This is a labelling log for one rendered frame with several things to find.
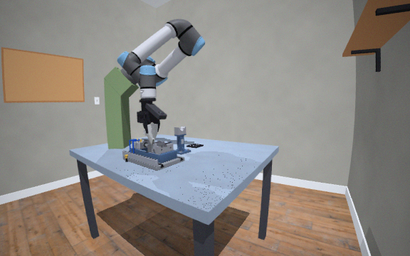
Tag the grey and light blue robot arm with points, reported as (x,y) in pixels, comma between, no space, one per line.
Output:
(137,67)

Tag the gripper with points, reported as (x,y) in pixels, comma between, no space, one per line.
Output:
(150,130)

